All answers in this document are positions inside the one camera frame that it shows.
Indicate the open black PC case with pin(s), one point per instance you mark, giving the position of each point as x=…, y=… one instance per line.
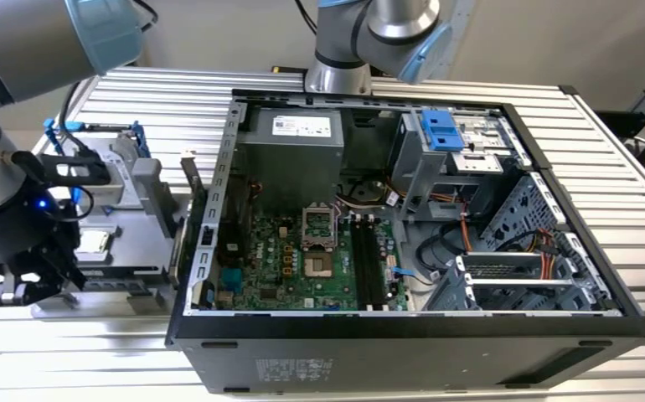
x=411, y=360

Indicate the green motherboard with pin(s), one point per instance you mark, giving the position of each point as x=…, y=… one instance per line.
x=265, y=276

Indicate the yellow tipped black bar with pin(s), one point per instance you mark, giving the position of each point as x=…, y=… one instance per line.
x=288, y=69

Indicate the blue expansion slot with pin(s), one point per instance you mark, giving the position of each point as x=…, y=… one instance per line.
x=232, y=280

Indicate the hard disk in blue carrier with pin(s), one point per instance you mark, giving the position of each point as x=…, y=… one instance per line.
x=142, y=144

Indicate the metal drive bay cage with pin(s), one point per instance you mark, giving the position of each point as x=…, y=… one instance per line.
x=416, y=176

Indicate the grey parts rack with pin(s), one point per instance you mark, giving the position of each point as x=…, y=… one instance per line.
x=137, y=247

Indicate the CPU socket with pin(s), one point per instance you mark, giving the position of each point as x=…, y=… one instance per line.
x=320, y=264

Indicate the blue drive latch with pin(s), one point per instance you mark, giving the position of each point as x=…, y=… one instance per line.
x=442, y=130

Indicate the black stand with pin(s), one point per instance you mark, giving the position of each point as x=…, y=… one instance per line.
x=623, y=121

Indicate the silver CPU chip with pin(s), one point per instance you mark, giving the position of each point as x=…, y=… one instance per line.
x=94, y=242

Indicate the grey disk bay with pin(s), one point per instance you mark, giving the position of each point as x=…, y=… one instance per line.
x=523, y=282

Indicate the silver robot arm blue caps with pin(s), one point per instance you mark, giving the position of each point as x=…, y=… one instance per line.
x=14, y=50

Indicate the round black speaker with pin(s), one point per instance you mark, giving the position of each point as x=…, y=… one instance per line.
x=367, y=192

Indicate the grey power supply unit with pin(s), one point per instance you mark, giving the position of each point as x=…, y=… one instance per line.
x=293, y=167

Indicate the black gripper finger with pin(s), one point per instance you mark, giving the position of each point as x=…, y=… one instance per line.
x=64, y=268
x=25, y=289

